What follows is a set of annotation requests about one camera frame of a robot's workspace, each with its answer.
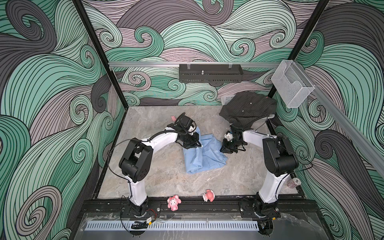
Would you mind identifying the horizontal aluminium rail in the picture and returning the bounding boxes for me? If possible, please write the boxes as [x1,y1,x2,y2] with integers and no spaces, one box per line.
[108,61,280,68]

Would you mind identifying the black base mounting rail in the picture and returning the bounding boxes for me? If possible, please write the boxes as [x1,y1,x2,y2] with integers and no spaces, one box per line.
[80,195,319,220]

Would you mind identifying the pink white plush toy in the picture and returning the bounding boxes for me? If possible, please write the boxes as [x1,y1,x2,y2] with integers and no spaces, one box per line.
[202,189,215,203]

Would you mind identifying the right side aluminium rail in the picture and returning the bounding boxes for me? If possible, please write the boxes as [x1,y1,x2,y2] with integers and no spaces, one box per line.
[301,66,384,176]

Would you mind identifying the light blue long sleeve shirt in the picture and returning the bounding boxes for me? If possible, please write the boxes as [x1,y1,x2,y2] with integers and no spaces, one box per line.
[183,127,228,174]

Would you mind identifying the pink plush pig toy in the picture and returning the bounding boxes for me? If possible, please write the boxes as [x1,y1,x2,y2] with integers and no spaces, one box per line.
[167,195,182,212]

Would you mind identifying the clear plastic wall bin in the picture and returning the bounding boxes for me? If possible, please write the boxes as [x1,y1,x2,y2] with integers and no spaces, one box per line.
[271,60,315,109]

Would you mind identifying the dark grey striped shirt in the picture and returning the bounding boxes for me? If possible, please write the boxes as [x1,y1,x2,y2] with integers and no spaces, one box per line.
[219,92,277,129]

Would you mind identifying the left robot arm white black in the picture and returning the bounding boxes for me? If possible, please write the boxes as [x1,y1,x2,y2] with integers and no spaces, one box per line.
[119,113,202,216]

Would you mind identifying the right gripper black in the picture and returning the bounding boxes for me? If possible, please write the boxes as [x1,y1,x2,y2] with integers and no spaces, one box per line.
[218,138,244,154]

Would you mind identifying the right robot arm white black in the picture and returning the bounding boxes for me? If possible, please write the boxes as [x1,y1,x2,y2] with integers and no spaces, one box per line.
[221,117,299,219]

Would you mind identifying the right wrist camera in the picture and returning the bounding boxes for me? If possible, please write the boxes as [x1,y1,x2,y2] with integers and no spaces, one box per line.
[224,131,234,142]

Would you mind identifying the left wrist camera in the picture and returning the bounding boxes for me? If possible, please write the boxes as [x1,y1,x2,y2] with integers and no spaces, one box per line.
[176,113,197,133]

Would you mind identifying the black frame post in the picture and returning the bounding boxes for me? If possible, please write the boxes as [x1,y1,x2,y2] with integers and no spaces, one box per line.
[266,0,330,100]
[73,0,129,112]

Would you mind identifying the left black frame post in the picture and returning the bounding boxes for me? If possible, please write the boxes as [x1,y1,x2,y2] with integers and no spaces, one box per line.
[73,0,129,112]

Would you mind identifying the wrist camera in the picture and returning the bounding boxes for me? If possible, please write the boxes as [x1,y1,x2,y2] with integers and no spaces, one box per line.
[224,131,234,142]
[176,113,197,133]

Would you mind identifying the white slotted cable duct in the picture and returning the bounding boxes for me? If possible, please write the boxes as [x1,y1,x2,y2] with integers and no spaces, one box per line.
[85,220,259,231]

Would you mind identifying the right black frame post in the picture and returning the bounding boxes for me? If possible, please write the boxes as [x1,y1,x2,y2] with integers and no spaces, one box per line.
[266,0,330,100]

